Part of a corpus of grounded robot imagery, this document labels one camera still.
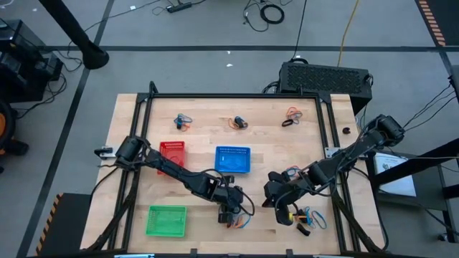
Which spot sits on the black metal table frame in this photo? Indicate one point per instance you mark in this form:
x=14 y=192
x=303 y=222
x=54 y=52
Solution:
x=141 y=96

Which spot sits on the small black knob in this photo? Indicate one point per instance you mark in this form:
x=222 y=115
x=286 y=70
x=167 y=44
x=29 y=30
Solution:
x=346 y=130

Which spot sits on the silver aluminium bar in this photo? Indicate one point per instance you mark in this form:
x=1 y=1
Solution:
x=134 y=256

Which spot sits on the black power strip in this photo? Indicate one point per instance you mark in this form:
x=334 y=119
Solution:
x=179 y=6

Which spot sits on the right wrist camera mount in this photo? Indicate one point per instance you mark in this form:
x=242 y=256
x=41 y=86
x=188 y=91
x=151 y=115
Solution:
x=275 y=176

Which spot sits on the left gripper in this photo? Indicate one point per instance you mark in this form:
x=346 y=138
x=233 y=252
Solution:
x=231 y=199

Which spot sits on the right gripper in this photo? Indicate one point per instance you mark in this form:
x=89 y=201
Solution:
x=278 y=190

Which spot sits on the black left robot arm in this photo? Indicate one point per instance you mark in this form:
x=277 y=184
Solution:
x=172 y=168

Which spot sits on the red plastic basket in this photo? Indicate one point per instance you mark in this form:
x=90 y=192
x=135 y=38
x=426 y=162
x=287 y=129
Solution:
x=172 y=150

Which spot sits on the green plastic basket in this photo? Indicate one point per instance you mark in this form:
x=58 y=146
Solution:
x=166 y=222

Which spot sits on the black orange floor machine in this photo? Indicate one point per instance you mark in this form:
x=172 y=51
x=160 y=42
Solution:
x=9 y=122

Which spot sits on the black pole with base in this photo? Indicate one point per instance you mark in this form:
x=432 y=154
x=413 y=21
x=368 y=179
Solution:
x=94 y=55

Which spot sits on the white paper sheet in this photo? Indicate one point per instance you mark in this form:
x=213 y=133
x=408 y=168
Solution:
x=398 y=179

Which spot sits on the black metal stand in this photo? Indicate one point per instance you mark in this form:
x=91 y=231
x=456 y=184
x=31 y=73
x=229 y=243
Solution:
x=416 y=162

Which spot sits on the black hazard-striped floor mat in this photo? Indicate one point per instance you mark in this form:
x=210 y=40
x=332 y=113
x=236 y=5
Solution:
x=448 y=18
x=68 y=225

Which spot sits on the silver black clamp bracket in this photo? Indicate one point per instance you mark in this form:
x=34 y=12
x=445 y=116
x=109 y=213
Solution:
x=107 y=152

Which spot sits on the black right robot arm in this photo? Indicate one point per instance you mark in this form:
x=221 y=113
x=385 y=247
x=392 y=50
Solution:
x=358 y=149

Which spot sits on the blue plastic basket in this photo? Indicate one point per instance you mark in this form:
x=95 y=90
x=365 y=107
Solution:
x=233 y=159

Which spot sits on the black computer case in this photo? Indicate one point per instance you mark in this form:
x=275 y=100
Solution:
x=322 y=80

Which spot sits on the black equipment rack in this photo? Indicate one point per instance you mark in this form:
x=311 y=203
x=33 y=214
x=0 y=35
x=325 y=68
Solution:
x=25 y=64

